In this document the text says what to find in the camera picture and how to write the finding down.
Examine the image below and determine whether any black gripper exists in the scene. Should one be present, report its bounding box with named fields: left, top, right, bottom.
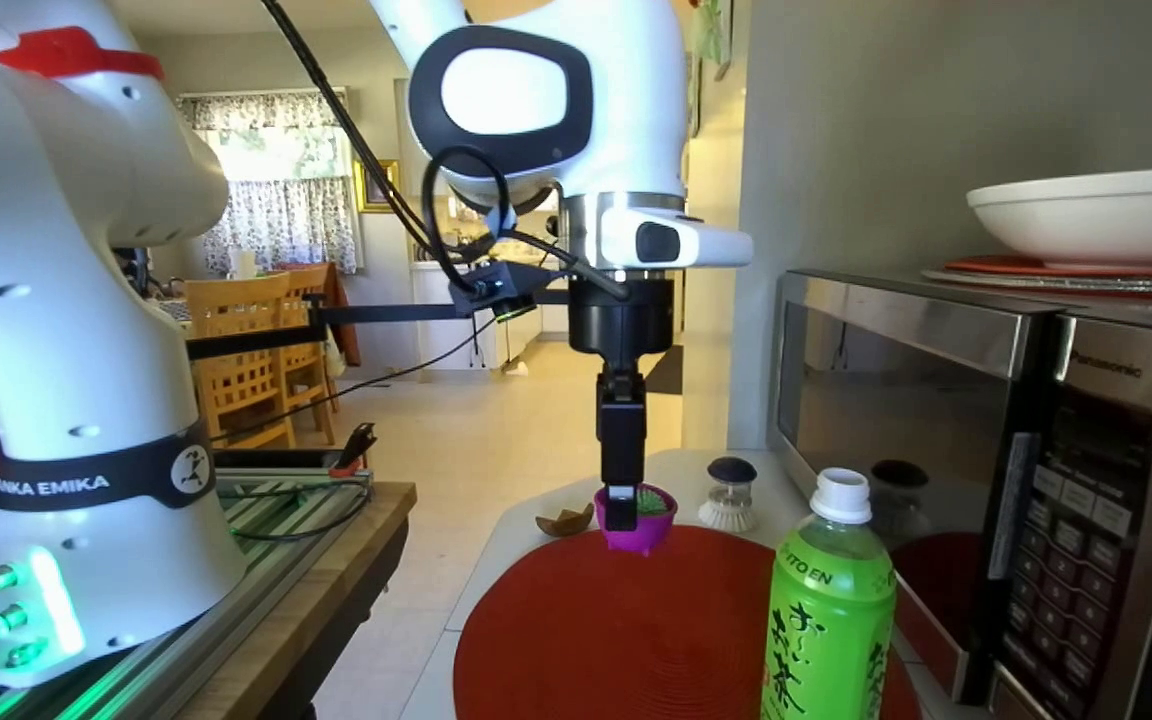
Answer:
left=564, top=272, right=680, bottom=538

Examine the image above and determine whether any small purple cup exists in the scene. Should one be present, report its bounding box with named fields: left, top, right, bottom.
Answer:
left=593, top=484, right=680, bottom=561

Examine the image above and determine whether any small dark cup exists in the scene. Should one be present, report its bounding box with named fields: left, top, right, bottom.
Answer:
left=696, top=455, right=765, bottom=538

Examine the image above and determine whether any small brown object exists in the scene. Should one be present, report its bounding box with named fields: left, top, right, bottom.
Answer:
left=534, top=501, right=600, bottom=545

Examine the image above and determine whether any dark door mat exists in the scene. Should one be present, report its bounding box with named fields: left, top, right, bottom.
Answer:
left=644, top=341, right=687, bottom=399

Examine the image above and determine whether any round red placemat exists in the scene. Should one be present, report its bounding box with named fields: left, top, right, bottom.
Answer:
left=451, top=524, right=926, bottom=720

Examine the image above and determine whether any green tea bottle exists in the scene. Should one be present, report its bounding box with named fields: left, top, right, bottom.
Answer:
left=758, top=465, right=902, bottom=720

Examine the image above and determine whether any black clamp with red tips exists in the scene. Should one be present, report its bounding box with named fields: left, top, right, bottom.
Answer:
left=214, top=422, right=383, bottom=490

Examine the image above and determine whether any light wooden chair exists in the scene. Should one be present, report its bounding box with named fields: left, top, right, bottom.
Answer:
left=273, top=260, right=346, bottom=437
left=185, top=272, right=320, bottom=451

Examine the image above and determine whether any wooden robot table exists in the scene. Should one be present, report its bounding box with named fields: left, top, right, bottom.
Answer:
left=0, top=476, right=419, bottom=720

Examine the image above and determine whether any stainless steel microwave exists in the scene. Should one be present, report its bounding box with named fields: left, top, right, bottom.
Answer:
left=769, top=269, right=1152, bottom=720

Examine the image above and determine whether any patterned window curtain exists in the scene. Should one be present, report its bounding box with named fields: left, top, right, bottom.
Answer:
left=175, top=87, right=369, bottom=281

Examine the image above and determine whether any red plate under bowl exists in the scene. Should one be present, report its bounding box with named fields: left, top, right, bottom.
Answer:
left=920, top=251, right=1152, bottom=300

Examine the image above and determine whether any white shallow bowl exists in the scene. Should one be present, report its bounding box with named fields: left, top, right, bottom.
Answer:
left=963, top=163, right=1152, bottom=269

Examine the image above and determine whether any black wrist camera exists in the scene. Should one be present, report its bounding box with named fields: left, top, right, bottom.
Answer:
left=451, top=260, right=570, bottom=327

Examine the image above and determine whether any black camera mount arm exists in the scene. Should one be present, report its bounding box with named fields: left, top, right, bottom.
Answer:
left=185, top=293, right=500, bottom=360

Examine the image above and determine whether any gold picture frame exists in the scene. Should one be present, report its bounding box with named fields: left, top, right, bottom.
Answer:
left=353, top=158, right=405, bottom=216

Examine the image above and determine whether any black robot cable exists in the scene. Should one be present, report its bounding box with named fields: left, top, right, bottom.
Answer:
left=258, top=0, right=632, bottom=305

